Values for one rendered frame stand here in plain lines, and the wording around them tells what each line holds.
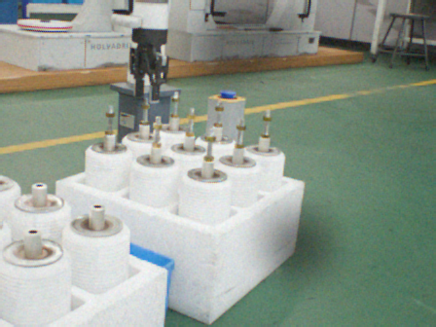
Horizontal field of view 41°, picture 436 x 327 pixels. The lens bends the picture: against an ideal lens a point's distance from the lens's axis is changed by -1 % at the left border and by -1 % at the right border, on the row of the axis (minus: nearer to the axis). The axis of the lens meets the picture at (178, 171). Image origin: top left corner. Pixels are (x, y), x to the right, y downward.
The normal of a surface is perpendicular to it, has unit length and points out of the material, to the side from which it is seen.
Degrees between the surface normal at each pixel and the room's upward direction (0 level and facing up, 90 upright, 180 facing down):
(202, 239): 90
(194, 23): 90
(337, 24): 90
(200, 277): 90
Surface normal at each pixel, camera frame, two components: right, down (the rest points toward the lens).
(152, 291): 0.82, 0.24
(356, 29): -0.72, 0.17
